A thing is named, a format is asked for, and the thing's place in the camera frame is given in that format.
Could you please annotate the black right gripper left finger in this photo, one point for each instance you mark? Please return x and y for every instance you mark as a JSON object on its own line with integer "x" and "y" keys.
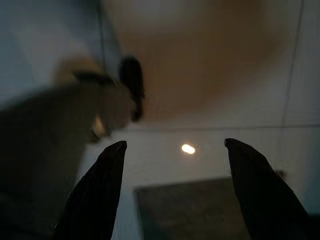
{"x": 95, "y": 200}

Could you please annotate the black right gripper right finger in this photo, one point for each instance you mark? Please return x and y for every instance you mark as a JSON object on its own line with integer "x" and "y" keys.
{"x": 265, "y": 200}

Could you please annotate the grey right robot leg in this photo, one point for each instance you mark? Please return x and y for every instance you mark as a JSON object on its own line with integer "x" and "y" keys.
{"x": 62, "y": 112}

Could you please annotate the dark right robot foot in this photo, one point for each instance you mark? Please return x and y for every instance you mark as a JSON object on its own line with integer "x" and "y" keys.
{"x": 132, "y": 82}

